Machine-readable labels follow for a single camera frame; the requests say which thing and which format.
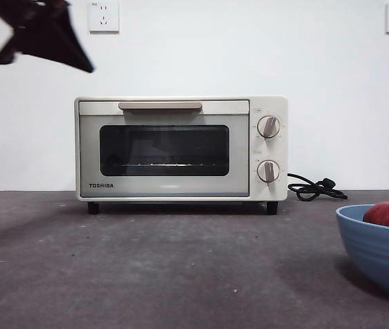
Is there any glass oven door with handle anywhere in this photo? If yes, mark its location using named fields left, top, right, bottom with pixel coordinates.
left=78, top=99, right=250, bottom=199

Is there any blue bowl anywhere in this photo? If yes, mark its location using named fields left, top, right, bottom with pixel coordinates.
left=335, top=204, right=389, bottom=302

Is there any cream toaster oven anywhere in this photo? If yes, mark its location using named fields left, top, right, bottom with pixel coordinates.
left=73, top=95, right=289, bottom=216

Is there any beige oven knob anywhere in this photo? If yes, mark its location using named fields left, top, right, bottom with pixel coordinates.
left=256, top=115, right=282, bottom=140
left=256, top=159, right=281, bottom=183

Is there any metal oven wire rack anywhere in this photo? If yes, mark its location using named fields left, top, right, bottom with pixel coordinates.
left=111, top=162, right=217, bottom=169

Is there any black oven power cable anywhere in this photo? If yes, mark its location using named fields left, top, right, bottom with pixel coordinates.
left=287, top=172, right=349, bottom=202

